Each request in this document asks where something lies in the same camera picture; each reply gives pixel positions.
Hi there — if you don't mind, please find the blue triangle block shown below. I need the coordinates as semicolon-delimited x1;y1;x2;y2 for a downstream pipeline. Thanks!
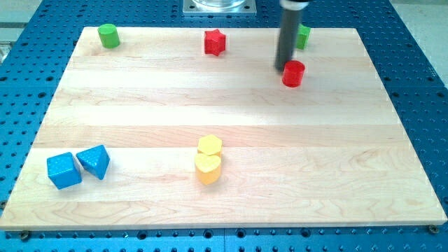
76;145;110;180

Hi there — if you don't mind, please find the red star block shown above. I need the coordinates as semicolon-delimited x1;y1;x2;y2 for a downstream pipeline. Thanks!
204;29;226;56

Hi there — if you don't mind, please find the blue cube block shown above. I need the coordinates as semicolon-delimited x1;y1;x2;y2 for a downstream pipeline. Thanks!
46;152;82;190

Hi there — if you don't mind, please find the light wooden board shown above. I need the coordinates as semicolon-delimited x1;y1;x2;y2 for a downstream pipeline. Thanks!
1;27;447;230

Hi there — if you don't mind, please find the red cylinder block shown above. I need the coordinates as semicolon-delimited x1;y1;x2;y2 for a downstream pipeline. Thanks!
282;60;306;88

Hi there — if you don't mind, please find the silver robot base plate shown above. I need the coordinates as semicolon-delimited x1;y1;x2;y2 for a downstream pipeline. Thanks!
182;0;257;16

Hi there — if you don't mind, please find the green cylinder block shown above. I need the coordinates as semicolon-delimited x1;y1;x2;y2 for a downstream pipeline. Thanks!
97;23;120;48

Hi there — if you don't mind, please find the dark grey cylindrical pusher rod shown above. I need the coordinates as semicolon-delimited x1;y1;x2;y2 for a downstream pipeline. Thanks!
274;0;310;71

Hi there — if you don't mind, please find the green star block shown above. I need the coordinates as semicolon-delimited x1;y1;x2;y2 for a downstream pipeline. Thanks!
296;24;312;50

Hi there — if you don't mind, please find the yellow heart block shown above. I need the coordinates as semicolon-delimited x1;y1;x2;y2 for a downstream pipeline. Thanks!
194;153;221;185

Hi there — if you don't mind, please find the yellow hexagon block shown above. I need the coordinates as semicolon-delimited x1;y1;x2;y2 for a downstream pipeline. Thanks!
197;134;223;157

